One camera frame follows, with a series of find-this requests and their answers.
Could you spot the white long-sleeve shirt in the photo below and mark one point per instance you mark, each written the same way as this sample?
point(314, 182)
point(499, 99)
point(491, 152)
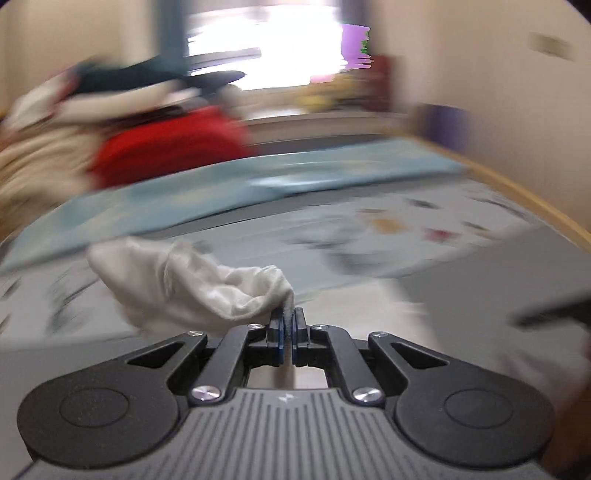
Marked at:
point(194, 286)

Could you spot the grey printed bed sheet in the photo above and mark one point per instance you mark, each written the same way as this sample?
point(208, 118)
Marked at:
point(277, 249)

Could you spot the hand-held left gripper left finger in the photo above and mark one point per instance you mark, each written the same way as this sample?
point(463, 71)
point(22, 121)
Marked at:
point(276, 338)

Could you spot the purple box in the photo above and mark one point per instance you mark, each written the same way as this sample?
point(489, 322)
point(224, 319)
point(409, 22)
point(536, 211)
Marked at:
point(445, 127)

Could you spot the wooden bed frame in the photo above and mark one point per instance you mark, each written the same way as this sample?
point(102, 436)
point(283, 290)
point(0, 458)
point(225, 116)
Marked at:
point(517, 189)

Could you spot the light blue cloud-print blanket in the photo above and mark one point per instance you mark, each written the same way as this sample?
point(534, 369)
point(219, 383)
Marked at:
point(231, 194)

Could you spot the dark blue shark plush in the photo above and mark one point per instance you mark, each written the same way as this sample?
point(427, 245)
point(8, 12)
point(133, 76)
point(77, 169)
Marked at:
point(138, 76)

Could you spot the white folded blanket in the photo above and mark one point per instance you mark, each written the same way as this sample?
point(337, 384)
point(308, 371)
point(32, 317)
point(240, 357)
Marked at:
point(101, 104)

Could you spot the dark red cushion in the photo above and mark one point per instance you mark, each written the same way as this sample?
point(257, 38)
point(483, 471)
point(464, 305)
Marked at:
point(384, 83)

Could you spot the cream folded blanket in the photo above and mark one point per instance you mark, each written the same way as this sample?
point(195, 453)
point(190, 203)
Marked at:
point(41, 170)

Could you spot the red quilt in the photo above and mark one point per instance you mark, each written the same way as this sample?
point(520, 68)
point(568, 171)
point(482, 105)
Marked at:
point(171, 143)

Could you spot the window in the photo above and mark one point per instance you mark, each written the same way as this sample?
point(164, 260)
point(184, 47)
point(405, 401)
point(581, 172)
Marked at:
point(277, 41)

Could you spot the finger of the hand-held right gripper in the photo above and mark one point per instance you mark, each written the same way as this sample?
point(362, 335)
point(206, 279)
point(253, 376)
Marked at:
point(554, 314)

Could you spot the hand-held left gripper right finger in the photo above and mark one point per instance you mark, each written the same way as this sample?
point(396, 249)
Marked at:
point(299, 338)

